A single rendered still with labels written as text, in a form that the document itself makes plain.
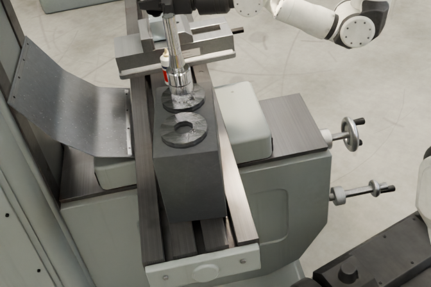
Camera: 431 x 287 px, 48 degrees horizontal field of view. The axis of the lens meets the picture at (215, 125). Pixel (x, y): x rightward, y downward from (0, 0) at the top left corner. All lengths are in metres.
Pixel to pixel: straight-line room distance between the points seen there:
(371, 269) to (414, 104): 1.63
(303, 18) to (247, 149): 0.40
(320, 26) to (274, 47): 2.15
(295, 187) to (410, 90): 1.61
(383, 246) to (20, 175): 0.97
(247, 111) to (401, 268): 0.59
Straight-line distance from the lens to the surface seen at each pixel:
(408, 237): 1.46
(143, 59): 1.42
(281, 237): 1.67
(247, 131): 1.34
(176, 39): 0.90
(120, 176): 1.35
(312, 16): 1.17
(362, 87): 2.96
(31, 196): 1.34
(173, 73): 0.93
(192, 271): 0.98
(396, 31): 3.53
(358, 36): 1.17
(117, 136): 1.34
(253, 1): 1.12
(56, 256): 1.50
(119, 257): 1.61
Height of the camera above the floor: 1.73
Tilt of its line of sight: 40 degrees down
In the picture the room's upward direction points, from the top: 8 degrees counter-clockwise
